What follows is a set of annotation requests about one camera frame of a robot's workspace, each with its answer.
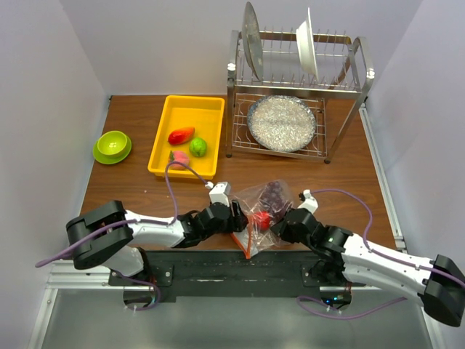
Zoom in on orange red fake mango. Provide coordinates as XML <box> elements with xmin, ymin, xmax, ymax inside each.
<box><xmin>168</xmin><ymin>127</ymin><xmax>195</xmax><ymax>145</ymax></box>

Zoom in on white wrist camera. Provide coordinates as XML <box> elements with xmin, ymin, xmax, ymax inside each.
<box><xmin>298</xmin><ymin>189</ymin><xmax>319</xmax><ymax>214</ymax></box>
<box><xmin>204</xmin><ymin>181</ymin><xmax>231</xmax><ymax>207</ymax></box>

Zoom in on purple fake grapes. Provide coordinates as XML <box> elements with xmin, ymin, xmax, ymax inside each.
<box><xmin>258</xmin><ymin>181</ymin><xmax>287</xmax><ymax>214</ymax></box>

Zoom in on pink fake meat pack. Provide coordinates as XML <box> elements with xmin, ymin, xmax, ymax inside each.
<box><xmin>168</xmin><ymin>151</ymin><xmax>190</xmax><ymax>170</ymax></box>

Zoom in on grey metal plate upright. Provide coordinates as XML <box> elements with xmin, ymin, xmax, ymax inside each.
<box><xmin>241</xmin><ymin>1</ymin><xmax>264</xmax><ymax>81</ymax></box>

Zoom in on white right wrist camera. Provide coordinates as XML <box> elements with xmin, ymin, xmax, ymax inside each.
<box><xmin>298</xmin><ymin>189</ymin><xmax>319</xmax><ymax>214</ymax></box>

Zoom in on white plate upright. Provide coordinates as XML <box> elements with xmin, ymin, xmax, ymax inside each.
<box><xmin>296</xmin><ymin>8</ymin><xmax>319</xmax><ymax>81</ymax></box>

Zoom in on green plastic bowl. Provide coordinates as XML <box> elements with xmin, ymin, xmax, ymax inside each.
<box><xmin>92</xmin><ymin>130</ymin><xmax>132</xmax><ymax>165</ymax></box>

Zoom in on clear zip top bag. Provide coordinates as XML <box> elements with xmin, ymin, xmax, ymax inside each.
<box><xmin>230</xmin><ymin>180</ymin><xmax>294</xmax><ymax>259</ymax></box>

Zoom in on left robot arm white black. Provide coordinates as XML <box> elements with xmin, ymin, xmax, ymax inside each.
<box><xmin>66</xmin><ymin>200</ymin><xmax>248</xmax><ymax>285</ymax></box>

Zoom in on steel dish rack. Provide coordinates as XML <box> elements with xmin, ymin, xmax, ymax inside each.
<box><xmin>225</xmin><ymin>30</ymin><xmax>375</xmax><ymax>164</ymax></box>

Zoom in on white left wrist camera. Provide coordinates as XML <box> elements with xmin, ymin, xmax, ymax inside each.
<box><xmin>204</xmin><ymin>181</ymin><xmax>231</xmax><ymax>207</ymax></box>

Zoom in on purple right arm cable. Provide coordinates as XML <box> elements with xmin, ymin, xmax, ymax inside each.
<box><xmin>296</xmin><ymin>188</ymin><xmax>465</xmax><ymax>320</ymax></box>

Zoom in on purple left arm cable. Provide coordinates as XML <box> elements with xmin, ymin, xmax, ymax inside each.
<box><xmin>35</xmin><ymin>161</ymin><xmax>214</xmax><ymax>268</ymax></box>

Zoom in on aluminium frame rail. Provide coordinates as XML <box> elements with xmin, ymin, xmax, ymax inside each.
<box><xmin>27</xmin><ymin>250</ymin><xmax>446</xmax><ymax>349</ymax></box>

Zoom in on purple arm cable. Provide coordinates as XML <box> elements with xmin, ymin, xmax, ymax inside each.
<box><xmin>296</xmin><ymin>188</ymin><xmax>465</xmax><ymax>320</ymax></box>
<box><xmin>35</xmin><ymin>161</ymin><xmax>214</xmax><ymax>268</ymax></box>

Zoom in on speckled blue rim plate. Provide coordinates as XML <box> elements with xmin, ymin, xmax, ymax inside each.
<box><xmin>247</xmin><ymin>95</ymin><xmax>317</xmax><ymax>153</ymax></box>

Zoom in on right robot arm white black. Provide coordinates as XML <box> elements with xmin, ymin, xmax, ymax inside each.
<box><xmin>271</xmin><ymin>208</ymin><xmax>464</xmax><ymax>327</ymax></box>

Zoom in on yellow plastic tray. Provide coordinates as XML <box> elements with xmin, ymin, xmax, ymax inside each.
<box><xmin>147</xmin><ymin>95</ymin><xmax>225</xmax><ymax>180</ymax></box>

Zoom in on green fake fruit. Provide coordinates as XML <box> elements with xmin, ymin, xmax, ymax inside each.
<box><xmin>189</xmin><ymin>137</ymin><xmax>207</xmax><ymax>157</ymax></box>

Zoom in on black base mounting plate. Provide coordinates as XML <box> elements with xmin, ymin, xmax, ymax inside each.
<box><xmin>108</xmin><ymin>249</ymin><xmax>366</xmax><ymax>305</ymax></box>

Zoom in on red fake apple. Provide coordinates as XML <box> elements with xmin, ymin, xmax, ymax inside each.
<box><xmin>251</xmin><ymin>211</ymin><xmax>271</xmax><ymax>231</ymax></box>

